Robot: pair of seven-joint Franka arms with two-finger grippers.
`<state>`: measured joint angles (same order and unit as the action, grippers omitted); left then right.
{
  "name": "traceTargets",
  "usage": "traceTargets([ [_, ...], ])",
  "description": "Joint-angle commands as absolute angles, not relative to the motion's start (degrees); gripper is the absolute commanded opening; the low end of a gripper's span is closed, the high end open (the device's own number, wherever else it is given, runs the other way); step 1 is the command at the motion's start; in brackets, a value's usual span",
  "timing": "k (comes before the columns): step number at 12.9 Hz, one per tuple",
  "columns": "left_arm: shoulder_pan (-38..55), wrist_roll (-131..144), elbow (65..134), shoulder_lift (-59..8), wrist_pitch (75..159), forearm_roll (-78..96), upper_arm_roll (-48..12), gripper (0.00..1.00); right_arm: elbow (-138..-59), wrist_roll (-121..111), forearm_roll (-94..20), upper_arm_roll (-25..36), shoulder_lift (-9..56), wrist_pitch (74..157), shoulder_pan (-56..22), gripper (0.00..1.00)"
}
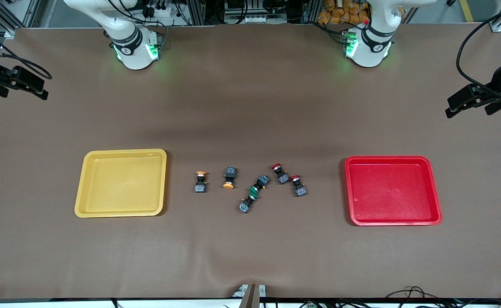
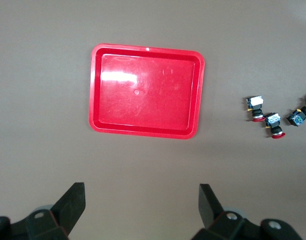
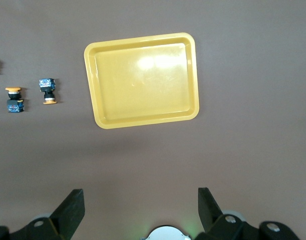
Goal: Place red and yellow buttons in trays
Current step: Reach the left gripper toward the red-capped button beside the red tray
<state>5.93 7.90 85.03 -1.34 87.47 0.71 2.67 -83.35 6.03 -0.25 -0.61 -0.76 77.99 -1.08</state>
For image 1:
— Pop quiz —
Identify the white power strip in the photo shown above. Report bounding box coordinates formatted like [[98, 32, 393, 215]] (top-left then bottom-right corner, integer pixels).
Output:
[[143, 0, 179, 18]]

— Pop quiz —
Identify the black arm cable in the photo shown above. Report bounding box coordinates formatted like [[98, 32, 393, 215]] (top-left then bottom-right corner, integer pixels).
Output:
[[456, 3, 501, 99], [0, 25, 53, 81]]

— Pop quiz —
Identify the black cable bundle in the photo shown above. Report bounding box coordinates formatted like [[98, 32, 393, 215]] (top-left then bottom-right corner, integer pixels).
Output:
[[385, 286, 501, 308]]

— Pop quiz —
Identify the yellow plastic tray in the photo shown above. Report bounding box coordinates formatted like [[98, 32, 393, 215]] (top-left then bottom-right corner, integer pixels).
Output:
[[74, 148, 168, 219]]

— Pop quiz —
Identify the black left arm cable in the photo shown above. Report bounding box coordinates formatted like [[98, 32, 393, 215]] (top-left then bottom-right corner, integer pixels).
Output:
[[456, 3, 501, 99]]

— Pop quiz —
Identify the green push button switch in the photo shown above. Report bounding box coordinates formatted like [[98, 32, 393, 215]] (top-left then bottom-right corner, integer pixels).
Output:
[[239, 192, 257, 214], [252, 174, 270, 194]]

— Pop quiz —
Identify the orange packaged items pile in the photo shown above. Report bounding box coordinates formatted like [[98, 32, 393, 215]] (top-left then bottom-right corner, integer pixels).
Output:
[[317, 0, 370, 25]]

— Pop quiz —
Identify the red push button switch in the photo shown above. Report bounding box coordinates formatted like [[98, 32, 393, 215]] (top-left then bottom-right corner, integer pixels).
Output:
[[289, 175, 308, 197], [271, 163, 290, 185]]

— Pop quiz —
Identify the red plastic tray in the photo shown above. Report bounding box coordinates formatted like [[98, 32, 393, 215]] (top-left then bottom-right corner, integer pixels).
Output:
[[344, 155, 443, 226]]

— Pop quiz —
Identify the brown table cover mat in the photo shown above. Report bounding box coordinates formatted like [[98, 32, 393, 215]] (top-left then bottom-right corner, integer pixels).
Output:
[[0, 24, 501, 300]]

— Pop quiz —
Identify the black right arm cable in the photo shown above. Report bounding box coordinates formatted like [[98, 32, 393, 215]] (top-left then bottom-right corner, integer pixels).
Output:
[[0, 25, 53, 81]]

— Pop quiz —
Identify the metal table edge bracket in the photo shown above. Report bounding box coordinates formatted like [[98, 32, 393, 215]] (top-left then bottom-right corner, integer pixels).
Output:
[[232, 284, 267, 308]]

